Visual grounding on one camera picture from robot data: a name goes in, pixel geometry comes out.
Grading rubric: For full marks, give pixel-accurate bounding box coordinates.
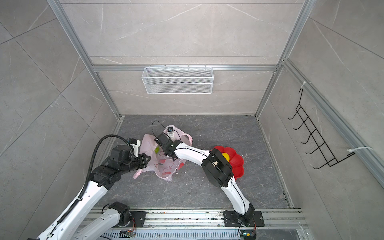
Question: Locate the pink plastic fruit-print bag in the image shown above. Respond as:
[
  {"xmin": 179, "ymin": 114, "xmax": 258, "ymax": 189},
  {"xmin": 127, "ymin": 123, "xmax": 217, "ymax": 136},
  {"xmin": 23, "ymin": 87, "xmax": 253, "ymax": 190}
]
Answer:
[{"xmin": 133, "ymin": 125, "xmax": 193, "ymax": 181}]

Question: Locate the red flower-shaped plate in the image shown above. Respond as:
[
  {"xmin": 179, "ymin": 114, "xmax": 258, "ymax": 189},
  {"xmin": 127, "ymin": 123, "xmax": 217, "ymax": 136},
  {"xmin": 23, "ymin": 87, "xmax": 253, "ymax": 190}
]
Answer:
[{"xmin": 214, "ymin": 146, "xmax": 245, "ymax": 180}]

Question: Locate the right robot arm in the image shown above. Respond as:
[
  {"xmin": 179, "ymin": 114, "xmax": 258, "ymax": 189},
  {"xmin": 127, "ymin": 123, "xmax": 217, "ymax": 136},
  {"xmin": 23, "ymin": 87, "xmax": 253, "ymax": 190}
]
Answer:
[{"xmin": 155, "ymin": 133, "xmax": 255, "ymax": 227}]

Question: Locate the black wire hook rack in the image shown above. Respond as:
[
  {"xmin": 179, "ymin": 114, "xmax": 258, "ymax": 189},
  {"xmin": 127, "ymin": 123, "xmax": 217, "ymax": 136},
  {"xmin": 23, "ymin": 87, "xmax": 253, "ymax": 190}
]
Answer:
[{"xmin": 287, "ymin": 89, "xmax": 355, "ymax": 170}]

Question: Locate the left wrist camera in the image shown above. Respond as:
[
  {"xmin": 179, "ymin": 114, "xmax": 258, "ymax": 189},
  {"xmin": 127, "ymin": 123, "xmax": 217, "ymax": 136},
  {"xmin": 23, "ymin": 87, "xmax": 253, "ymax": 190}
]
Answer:
[{"xmin": 110, "ymin": 145, "xmax": 134, "ymax": 164}]

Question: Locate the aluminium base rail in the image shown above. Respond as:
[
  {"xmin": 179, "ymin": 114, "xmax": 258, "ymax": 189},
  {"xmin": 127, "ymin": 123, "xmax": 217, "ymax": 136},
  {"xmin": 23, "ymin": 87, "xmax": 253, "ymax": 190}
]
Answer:
[{"xmin": 59, "ymin": 209, "xmax": 313, "ymax": 240}]

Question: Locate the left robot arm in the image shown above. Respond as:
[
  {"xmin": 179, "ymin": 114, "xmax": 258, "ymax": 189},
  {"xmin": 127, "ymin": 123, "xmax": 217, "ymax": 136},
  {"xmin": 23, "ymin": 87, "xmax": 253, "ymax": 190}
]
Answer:
[{"xmin": 37, "ymin": 134, "xmax": 151, "ymax": 240}]

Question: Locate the white wire mesh basket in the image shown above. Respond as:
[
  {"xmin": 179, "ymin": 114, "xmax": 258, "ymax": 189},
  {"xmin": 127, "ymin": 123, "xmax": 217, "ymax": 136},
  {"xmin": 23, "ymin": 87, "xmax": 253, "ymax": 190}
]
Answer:
[{"xmin": 142, "ymin": 67, "xmax": 214, "ymax": 95}]

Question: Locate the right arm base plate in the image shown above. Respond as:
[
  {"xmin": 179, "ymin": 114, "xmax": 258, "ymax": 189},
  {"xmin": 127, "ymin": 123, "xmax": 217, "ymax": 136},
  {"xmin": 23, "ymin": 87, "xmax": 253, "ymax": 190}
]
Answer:
[{"xmin": 223, "ymin": 211, "xmax": 265, "ymax": 228}]

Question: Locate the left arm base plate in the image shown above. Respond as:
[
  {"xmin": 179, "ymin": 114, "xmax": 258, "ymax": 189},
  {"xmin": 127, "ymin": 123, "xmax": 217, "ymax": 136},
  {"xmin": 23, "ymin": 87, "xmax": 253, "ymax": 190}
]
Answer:
[{"xmin": 117, "ymin": 211, "xmax": 147, "ymax": 229}]

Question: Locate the yellow fake lemon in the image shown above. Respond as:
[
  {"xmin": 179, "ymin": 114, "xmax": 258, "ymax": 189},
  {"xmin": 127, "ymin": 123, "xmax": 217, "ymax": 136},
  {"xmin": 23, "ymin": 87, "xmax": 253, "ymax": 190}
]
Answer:
[{"xmin": 222, "ymin": 153, "xmax": 230, "ymax": 162}]

